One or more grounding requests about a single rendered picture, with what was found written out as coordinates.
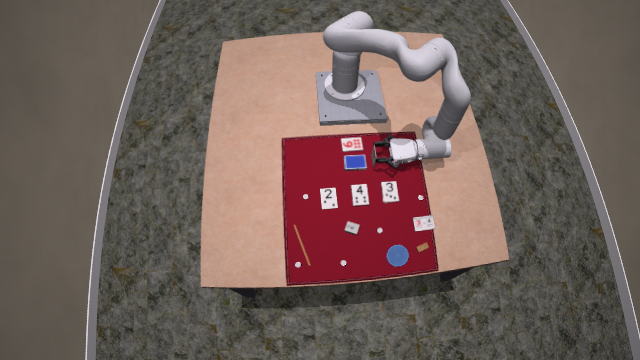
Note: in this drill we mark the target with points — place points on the blue playing card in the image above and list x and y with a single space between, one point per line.
355 162

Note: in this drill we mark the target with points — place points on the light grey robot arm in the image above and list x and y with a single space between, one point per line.
417 65

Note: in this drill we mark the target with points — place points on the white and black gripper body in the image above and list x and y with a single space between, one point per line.
403 149

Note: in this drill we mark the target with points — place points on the blue round disc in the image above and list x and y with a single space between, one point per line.
397 255

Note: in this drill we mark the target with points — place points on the dark red card cloth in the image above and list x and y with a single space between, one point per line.
316 163

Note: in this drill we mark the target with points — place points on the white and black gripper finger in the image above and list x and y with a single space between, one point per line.
387 161
384 142

